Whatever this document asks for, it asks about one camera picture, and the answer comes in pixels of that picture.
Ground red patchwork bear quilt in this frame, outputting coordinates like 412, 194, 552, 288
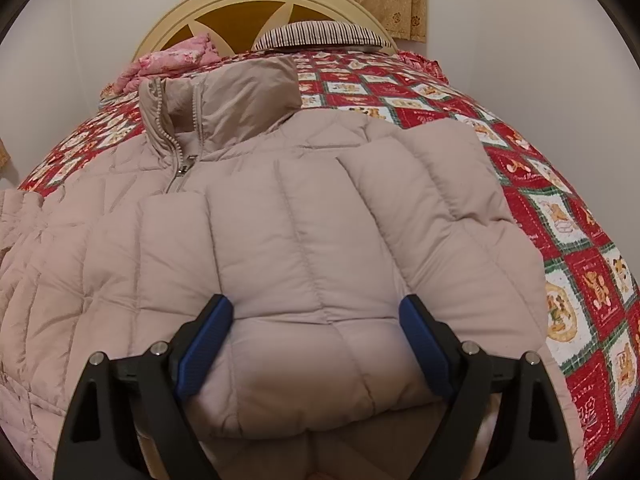
17, 50, 640, 480

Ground striped pillow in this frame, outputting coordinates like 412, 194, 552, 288
251, 20, 393, 53

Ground pink floral blanket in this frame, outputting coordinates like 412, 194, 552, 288
100, 32, 223, 101

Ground cream wooden headboard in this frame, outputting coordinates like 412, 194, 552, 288
131, 0, 398, 63

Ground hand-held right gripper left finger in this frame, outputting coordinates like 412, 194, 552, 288
52, 294, 235, 480

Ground beige puffer jacket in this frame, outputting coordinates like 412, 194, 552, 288
0, 55, 591, 480

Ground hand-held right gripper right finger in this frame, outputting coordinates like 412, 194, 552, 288
399, 294, 586, 480

